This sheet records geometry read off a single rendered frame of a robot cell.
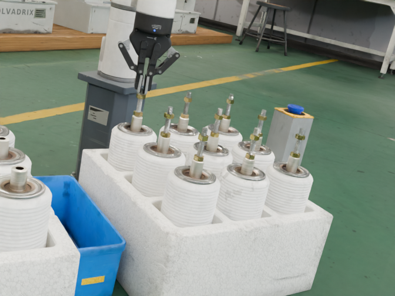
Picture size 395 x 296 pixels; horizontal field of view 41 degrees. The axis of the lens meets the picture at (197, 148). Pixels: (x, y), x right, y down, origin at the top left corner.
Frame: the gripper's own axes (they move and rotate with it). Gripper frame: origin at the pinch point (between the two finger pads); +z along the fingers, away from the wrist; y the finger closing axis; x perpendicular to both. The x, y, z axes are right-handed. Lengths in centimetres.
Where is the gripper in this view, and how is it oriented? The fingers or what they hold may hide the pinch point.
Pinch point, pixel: (143, 83)
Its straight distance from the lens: 108.7
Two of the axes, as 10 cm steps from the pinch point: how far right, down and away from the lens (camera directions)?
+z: -2.0, 9.3, 3.1
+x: -1.7, -3.5, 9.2
